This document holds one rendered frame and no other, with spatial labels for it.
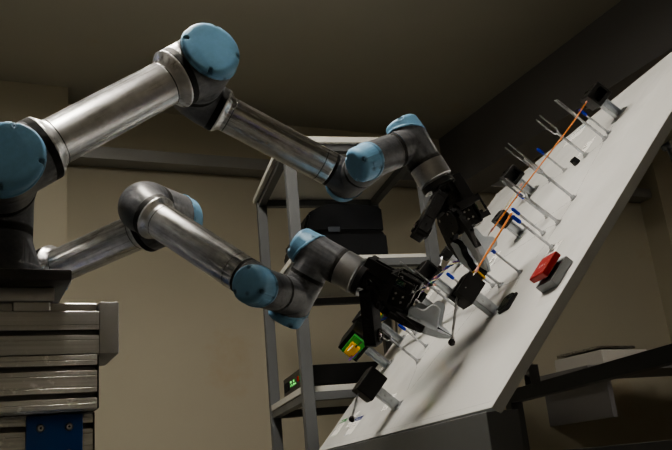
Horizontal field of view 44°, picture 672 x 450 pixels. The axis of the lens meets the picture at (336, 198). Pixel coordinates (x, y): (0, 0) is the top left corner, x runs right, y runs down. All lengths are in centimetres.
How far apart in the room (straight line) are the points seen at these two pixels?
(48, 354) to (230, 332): 264
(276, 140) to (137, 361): 235
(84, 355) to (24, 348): 10
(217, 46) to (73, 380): 64
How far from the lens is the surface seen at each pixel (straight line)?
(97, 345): 148
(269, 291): 153
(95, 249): 199
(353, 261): 163
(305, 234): 166
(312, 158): 174
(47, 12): 354
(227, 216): 421
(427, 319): 160
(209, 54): 156
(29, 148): 141
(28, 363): 146
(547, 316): 137
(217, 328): 405
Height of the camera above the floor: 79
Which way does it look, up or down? 19 degrees up
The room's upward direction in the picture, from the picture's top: 6 degrees counter-clockwise
